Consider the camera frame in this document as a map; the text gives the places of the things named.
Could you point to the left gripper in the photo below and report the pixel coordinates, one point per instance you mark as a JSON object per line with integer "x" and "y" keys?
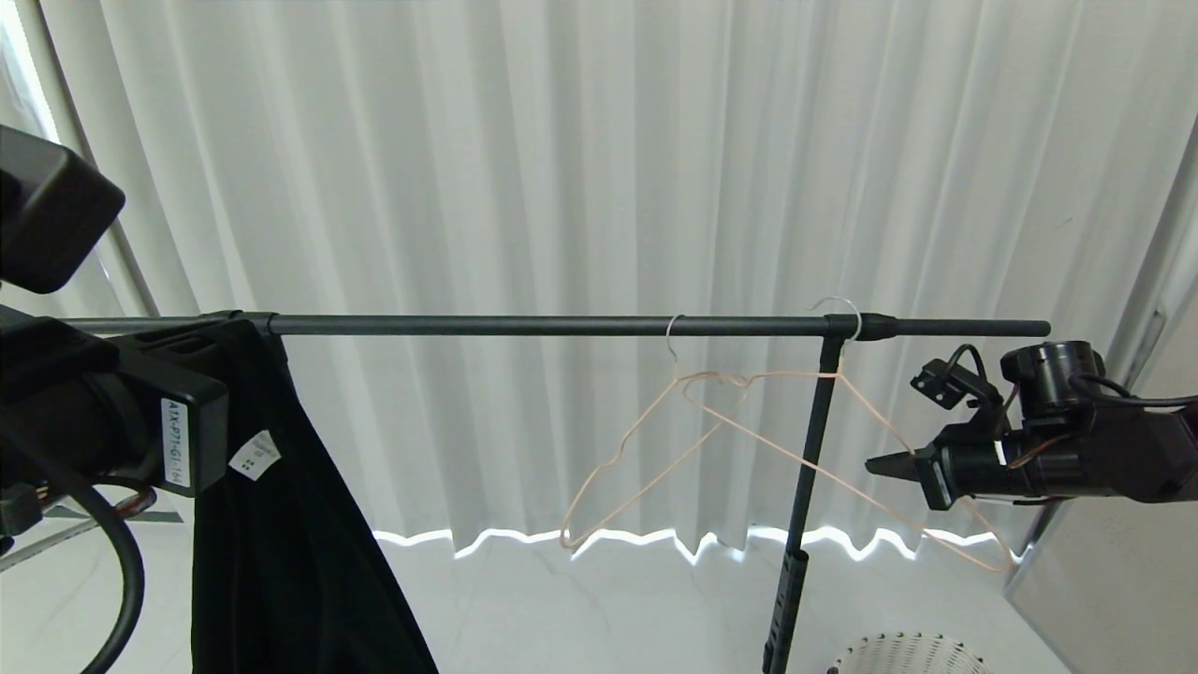
{"x": 112, "y": 412}

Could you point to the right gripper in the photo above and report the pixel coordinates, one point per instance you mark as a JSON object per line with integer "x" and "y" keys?
{"x": 978, "y": 468}

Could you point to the pink clothes hanger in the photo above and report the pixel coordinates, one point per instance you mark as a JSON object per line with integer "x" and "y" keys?
{"x": 655, "y": 473}
{"x": 880, "y": 502}

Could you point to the black garment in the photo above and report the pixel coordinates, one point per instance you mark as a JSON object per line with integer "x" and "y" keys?
{"x": 281, "y": 580}

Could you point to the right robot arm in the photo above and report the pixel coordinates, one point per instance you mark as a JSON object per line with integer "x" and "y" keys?
{"x": 1123, "y": 459}

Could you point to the white laundry basket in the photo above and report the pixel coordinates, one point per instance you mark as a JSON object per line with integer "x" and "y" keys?
{"x": 908, "y": 655}

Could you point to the black clothes rack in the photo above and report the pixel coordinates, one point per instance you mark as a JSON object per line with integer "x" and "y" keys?
{"x": 468, "y": 326}

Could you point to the white curtain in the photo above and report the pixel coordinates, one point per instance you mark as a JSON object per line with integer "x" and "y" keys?
{"x": 562, "y": 140}

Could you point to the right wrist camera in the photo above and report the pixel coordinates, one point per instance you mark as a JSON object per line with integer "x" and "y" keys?
{"x": 936, "y": 384}

